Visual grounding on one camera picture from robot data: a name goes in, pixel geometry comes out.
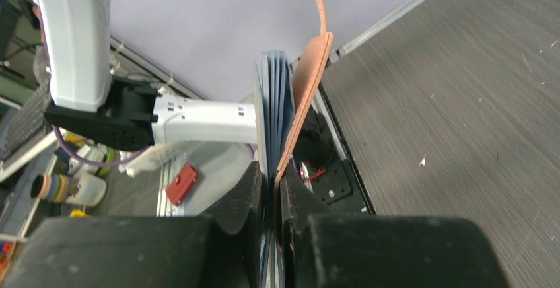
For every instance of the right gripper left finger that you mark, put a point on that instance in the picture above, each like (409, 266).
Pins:
(217, 248)

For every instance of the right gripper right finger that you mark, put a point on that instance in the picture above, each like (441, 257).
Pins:
(326, 249)

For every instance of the pink leather card holder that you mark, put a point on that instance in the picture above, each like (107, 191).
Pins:
(282, 99)

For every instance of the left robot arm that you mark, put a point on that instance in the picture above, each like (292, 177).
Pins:
(121, 113)

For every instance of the red box outside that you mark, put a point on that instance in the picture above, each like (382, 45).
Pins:
(181, 185)

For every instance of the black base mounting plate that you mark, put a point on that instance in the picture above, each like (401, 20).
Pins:
(325, 161)

